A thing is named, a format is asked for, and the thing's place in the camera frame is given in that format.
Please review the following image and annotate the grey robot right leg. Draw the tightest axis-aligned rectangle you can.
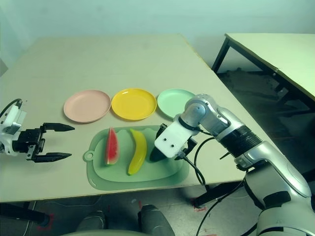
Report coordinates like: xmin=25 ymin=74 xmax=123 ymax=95
xmin=137 ymin=204 xmax=173 ymax=236

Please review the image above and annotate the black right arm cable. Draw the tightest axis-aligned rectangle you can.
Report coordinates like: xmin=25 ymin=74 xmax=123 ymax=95
xmin=173 ymin=136 xmax=258 ymax=236

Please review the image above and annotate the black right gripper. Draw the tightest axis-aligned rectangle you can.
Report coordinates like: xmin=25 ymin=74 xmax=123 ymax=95
xmin=159 ymin=124 xmax=198 ymax=159

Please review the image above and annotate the yellow plastic plate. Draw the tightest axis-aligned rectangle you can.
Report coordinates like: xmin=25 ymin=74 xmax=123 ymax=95
xmin=111 ymin=88 xmax=158 ymax=121

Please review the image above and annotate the grey robot left leg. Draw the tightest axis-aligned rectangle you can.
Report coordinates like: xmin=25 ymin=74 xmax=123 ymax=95
xmin=76 ymin=210 xmax=106 ymax=233

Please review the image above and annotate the pink plastic plate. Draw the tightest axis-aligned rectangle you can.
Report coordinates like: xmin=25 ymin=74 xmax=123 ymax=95
xmin=63 ymin=89 xmax=111 ymax=123

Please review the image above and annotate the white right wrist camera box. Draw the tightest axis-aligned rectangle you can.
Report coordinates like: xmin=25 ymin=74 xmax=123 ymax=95
xmin=154 ymin=120 xmax=199 ymax=158

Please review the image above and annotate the green silicone cutting board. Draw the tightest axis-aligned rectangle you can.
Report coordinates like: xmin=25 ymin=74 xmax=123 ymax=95
xmin=83 ymin=124 xmax=190 ymax=191

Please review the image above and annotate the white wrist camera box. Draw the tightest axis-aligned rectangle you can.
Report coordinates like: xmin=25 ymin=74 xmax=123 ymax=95
xmin=154 ymin=120 xmax=199 ymax=158
xmin=0 ymin=99 xmax=27 ymax=156

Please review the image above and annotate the red floor tape mark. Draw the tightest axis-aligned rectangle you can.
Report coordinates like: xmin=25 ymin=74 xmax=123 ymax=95
xmin=36 ymin=213 xmax=55 ymax=231

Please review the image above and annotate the toy dark green avocado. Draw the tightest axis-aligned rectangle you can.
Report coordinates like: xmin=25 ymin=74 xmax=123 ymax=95
xmin=149 ymin=145 xmax=165 ymax=162

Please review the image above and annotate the beige black-framed side table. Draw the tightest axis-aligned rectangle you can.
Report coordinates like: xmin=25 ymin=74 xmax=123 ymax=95
xmin=211 ymin=33 xmax=315 ymax=109

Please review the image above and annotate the black metal table leg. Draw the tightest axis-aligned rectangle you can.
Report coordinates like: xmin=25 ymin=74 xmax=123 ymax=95
xmin=0 ymin=201 xmax=52 ymax=228
xmin=193 ymin=181 xmax=247 ymax=207

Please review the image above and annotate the grey robot leg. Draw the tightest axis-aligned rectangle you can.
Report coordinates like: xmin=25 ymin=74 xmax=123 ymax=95
xmin=76 ymin=210 xmax=106 ymax=233
xmin=137 ymin=204 xmax=173 ymax=236

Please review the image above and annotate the mint green plastic plate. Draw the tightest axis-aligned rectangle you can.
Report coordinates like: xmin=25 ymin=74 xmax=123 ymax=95
xmin=157 ymin=88 xmax=197 ymax=121

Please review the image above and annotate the toy yellow banana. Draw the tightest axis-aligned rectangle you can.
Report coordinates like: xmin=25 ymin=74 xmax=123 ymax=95
xmin=127 ymin=128 xmax=148 ymax=176

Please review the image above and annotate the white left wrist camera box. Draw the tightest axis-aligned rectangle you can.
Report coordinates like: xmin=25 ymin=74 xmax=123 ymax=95
xmin=0 ymin=99 xmax=27 ymax=156

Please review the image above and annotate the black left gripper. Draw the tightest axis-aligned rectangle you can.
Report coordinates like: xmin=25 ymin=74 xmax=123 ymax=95
xmin=12 ymin=122 xmax=75 ymax=163

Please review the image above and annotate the toy watermelon slice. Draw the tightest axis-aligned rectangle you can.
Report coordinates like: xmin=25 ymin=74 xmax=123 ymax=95
xmin=105 ymin=126 xmax=120 ymax=166

